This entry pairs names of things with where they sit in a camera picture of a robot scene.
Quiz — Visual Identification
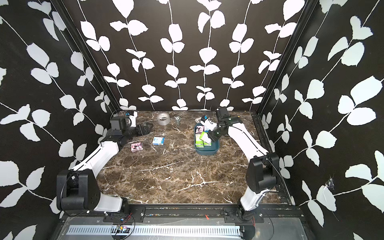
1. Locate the blue Cinnamoroll tissue pack back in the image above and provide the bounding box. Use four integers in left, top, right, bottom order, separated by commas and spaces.
152, 137, 165, 146

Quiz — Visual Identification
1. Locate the pink Kuromi tissue pack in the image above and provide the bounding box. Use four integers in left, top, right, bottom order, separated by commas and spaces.
131, 142, 143, 153
196, 126, 204, 134

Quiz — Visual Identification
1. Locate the green tissue pack front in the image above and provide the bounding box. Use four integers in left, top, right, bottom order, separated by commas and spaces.
195, 134, 204, 148

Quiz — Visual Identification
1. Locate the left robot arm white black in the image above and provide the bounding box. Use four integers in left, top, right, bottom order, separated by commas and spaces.
56, 116, 154, 214

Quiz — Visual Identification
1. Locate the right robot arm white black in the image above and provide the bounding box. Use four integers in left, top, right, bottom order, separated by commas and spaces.
208, 107, 281, 212

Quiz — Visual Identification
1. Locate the teal storage box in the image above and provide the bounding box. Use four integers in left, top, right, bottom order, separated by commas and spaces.
194, 124, 220, 156

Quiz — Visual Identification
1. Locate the clear tape roll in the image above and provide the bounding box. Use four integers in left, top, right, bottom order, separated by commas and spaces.
157, 112, 171, 126

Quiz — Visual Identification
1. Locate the white perforated strip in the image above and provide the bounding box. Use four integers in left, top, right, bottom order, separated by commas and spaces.
66, 225, 242, 237

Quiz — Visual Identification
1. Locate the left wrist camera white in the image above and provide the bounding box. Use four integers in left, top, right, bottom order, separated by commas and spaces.
126, 110, 138, 127

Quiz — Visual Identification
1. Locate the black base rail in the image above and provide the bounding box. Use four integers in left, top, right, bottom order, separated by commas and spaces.
69, 204, 306, 225

